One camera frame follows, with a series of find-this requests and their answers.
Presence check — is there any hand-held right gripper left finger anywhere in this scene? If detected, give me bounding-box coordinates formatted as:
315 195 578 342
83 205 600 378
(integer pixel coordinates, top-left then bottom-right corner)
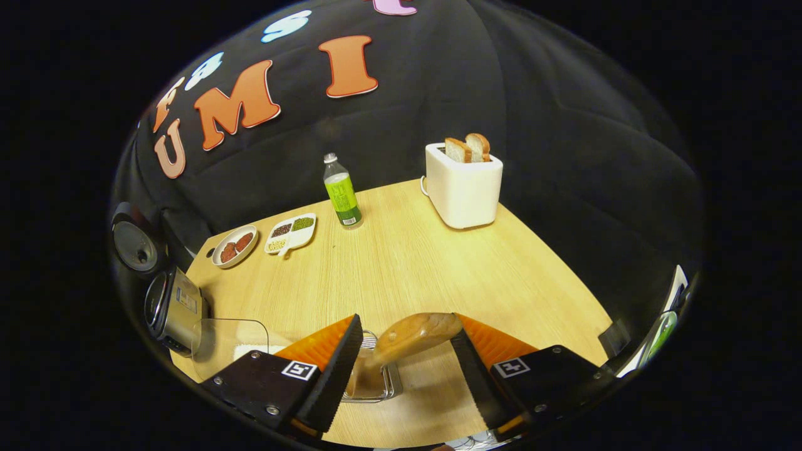
200 313 364 439

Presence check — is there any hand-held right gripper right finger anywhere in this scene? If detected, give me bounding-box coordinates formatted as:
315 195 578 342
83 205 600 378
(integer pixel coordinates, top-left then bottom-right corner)
450 312 618 442

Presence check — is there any metal wire chopstick holder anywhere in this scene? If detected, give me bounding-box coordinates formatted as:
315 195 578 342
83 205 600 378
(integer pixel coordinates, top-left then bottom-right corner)
341 330 403 403

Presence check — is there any wooden spoon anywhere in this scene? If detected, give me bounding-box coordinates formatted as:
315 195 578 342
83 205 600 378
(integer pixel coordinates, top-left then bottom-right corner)
346 312 464 399

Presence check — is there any clear box of rice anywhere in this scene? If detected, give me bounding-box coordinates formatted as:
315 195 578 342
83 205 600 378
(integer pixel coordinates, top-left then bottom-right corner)
191 318 270 380

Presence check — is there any white divided dish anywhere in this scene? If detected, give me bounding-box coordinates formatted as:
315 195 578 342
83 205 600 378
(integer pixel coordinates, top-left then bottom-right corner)
264 213 318 259

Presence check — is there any round white plate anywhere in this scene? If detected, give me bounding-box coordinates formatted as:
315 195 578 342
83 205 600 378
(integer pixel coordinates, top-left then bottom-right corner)
211 224 259 269

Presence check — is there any green label drink bottle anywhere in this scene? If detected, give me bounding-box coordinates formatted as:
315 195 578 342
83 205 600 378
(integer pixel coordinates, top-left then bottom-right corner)
323 152 364 231

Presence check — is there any white toaster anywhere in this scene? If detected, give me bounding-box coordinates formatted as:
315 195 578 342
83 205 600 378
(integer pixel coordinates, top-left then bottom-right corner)
421 142 504 230

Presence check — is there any white and green object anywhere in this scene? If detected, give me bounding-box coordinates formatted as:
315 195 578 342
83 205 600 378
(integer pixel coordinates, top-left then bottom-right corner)
636 264 690 371

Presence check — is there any black backdrop cloth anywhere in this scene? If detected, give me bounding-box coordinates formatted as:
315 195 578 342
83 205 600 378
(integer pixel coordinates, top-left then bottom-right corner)
110 0 706 376

